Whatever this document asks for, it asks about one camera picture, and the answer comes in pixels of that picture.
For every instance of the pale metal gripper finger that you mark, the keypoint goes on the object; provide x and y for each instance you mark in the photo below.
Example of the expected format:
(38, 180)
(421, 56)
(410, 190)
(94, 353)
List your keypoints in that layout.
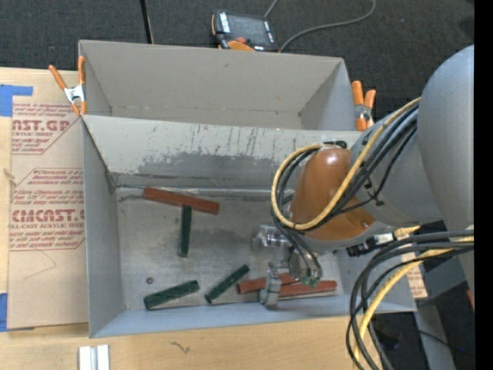
(266, 296)
(276, 293)

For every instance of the red-brown flat block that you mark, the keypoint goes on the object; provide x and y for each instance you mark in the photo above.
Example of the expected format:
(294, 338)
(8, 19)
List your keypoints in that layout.
(181, 200)
(250, 285)
(321, 287)

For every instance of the dark green flat block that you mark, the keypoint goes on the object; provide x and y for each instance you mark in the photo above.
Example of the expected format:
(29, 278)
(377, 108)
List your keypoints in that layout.
(227, 283)
(185, 231)
(171, 294)

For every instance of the grey metal bin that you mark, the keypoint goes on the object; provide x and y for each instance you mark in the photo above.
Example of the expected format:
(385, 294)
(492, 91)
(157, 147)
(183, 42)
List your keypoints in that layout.
(215, 156)

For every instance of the brown cardboard board red print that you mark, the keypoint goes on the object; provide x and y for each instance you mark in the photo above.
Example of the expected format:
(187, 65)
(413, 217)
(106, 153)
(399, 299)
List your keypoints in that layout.
(46, 268)

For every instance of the black cylinder on white bracket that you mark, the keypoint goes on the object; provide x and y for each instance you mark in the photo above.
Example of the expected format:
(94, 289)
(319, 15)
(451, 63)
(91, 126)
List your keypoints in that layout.
(358, 248)

